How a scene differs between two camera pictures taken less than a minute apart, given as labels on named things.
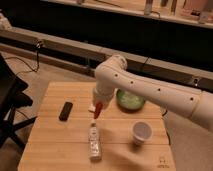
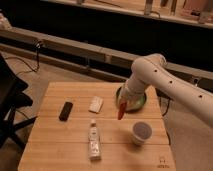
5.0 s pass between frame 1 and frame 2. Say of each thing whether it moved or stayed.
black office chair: stayed
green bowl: stayed
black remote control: stayed
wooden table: stayed
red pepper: moved
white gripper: moved
